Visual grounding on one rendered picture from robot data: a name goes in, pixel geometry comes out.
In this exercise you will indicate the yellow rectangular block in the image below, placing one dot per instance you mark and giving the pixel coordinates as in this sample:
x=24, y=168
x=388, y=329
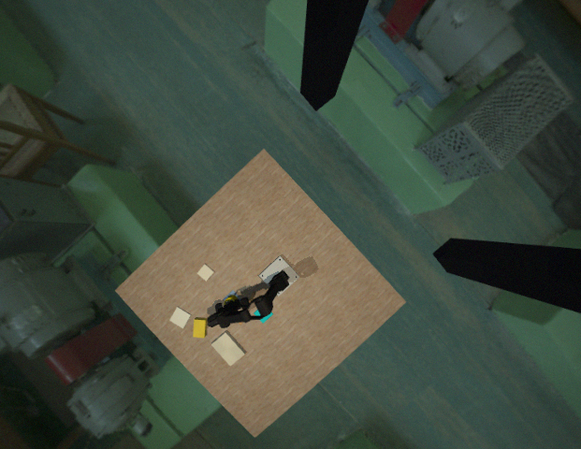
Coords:
x=200, y=327

